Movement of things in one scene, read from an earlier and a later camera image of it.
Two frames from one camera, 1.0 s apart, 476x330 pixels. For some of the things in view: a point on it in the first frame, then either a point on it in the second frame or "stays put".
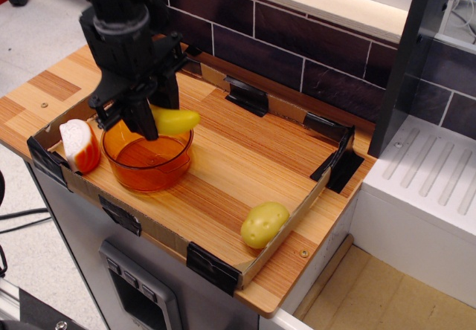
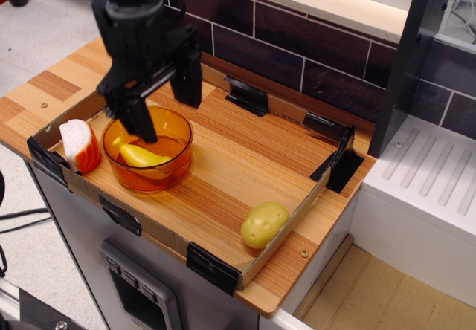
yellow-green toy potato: [262, 223] stays put
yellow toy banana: [169, 120] -> [137, 156]
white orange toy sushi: [81, 145] stays put
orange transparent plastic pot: [141, 165] stays put
